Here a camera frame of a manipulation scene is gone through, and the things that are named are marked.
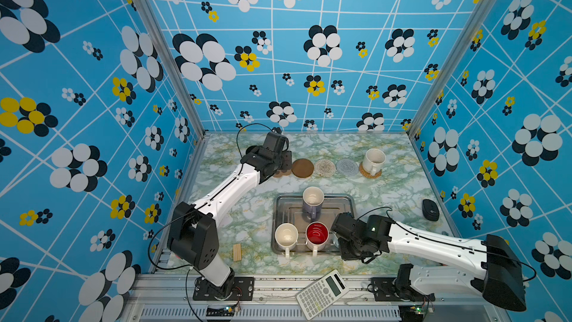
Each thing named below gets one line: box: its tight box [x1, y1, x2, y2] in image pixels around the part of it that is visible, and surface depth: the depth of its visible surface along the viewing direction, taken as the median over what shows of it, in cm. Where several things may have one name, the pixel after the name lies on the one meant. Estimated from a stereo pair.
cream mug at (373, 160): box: [362, 147, 387, 176], surface depth 101 cm
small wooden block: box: [233, 242, 243, 262], surface depth 82 cm
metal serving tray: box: [271, 193, 357, 258], surface depth 93 cm
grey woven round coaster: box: [335, 158, 359, 177], surface depth 107 cm
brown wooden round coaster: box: [291, 158, 315, 179], surface depth 107 cm
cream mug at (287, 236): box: [274, 222, 299, 260], surface depth 79 cm
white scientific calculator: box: [295, 269, 350, 321], surface depth 74 cm
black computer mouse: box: [421, 199, 440, 222], surface depth 91 cm
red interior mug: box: [305, 221, 330, 257], surface depth 80 cm
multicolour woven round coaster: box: [314, 158, 336, 177], surface depth 107 cm
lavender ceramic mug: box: [302, 185, 325, 220], surface depth 91 cm
